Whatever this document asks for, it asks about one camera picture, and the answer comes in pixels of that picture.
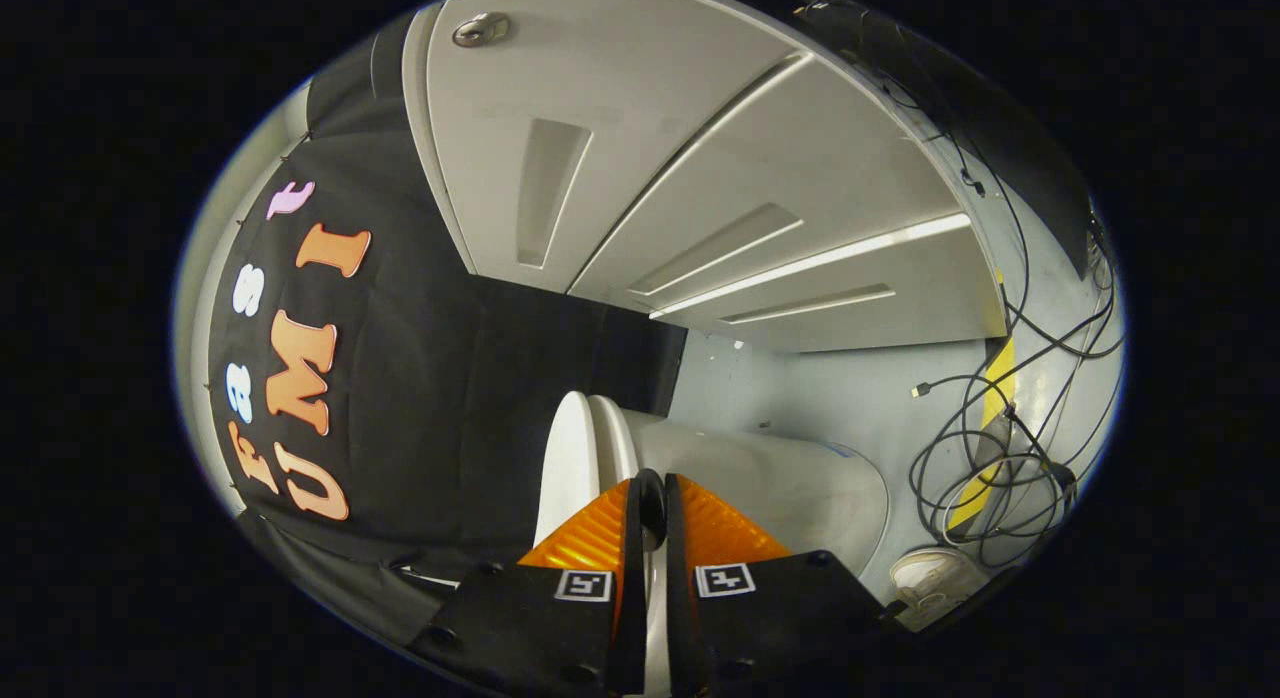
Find black cable with plug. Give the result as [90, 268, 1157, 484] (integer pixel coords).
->
[910, 373, 1011, 419]

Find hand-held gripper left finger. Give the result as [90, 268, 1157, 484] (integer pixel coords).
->
[408, 468, 653, 698]

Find person's white shoe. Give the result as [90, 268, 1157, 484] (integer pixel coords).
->
[890, 548, 991, 629]

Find black backdrop cloth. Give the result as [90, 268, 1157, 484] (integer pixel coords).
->
[205, 8, 691, 647]

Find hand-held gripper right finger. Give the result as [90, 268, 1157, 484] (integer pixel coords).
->
[653, 470, 907, 698]

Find yellow floor tape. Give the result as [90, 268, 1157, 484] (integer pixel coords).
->
[945, 268, 1018, 534]

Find tangle of black cables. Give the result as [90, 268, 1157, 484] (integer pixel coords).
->
[905, 78, 1126, 571]

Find white toilet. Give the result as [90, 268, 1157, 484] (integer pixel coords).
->
[590, 393, 891, 579]

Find white toilet lid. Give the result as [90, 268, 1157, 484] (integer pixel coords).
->
[532, 390, 669, 698]

